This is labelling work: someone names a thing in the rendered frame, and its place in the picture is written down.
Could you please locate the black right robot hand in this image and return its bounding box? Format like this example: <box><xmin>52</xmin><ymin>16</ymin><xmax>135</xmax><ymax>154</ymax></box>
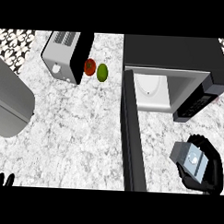
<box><xmin>174</xmin><ymin>133</ymin><xmax>224</xmax><ymax>196</ymax></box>

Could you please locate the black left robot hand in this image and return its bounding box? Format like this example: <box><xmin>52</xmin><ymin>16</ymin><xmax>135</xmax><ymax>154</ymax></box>
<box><xmin>0</xmin><ymin>171</ymin><xmax>16</xmax><ymax>187</ymax></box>

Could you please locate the grey milk carton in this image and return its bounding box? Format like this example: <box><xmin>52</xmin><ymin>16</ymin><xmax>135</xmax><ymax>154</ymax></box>
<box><xmin>168</xmin><ymin>140</ymin><xmax>210</xmax><ymax>184</ymax></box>

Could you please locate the black microwave door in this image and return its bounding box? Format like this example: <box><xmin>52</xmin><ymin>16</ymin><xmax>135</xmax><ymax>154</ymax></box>
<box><xmin>117</xmin><ymin>69</ymin><xmax>153</xmax><ymax>193</ymax></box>

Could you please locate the black microwave oven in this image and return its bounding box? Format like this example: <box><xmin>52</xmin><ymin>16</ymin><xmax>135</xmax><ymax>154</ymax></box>
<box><xmin>120</xmin><ymin>33</ymin><xmax>224</xmax><ymax>125</ymax></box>

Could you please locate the grey rounded appliance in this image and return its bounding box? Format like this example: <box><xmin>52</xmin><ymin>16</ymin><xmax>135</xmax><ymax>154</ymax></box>
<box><xmin>0</xmin><ymin>54</ymin><xmax>38</xmax><ymax>140</ymax></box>

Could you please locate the silver toaster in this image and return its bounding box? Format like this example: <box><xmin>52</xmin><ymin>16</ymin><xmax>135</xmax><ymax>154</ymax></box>
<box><xmin>40</xmin><ymin>29</ymin><xmax>95</xmax><ymax>86</ymax></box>

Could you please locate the red tomato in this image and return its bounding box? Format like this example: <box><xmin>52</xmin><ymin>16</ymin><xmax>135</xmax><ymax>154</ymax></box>
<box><xmin>83</xmin><ymin>57</ymin><xmax>98</xmax><ymax>77</ymax></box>

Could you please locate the green lime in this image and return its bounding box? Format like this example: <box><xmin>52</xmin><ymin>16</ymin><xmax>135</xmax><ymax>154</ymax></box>
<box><xmin>96</xmin><ymin>63</ymin><xmax>110</xmax><ymax>83</ymax></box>

